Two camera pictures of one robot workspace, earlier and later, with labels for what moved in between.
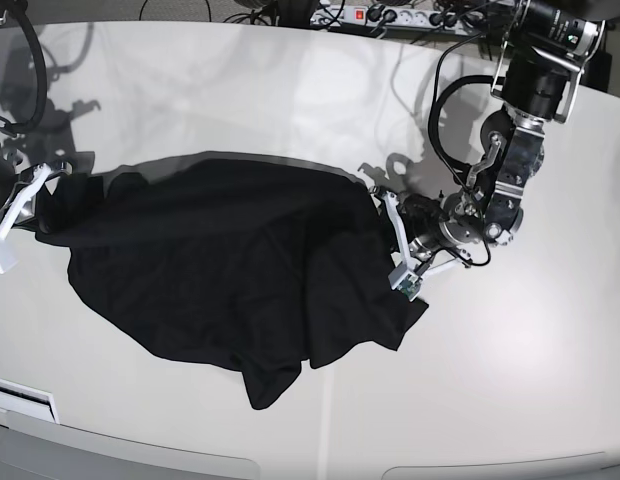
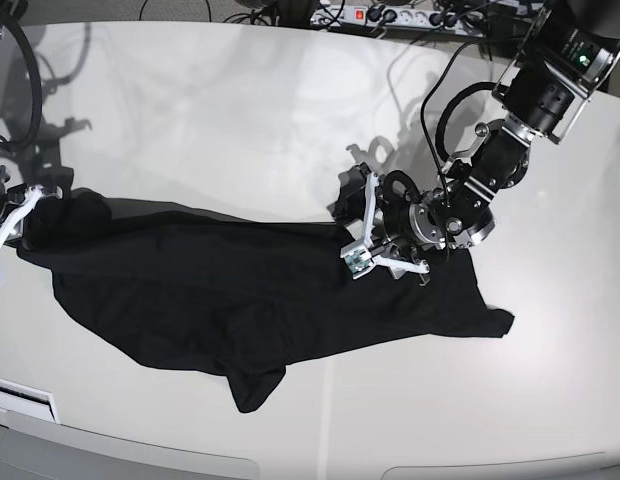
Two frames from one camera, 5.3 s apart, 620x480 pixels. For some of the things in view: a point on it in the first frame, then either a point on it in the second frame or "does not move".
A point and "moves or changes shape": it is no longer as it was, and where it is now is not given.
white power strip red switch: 452,21 does not move
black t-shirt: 254,268 moves or changes shape
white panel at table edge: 22,399 does not move
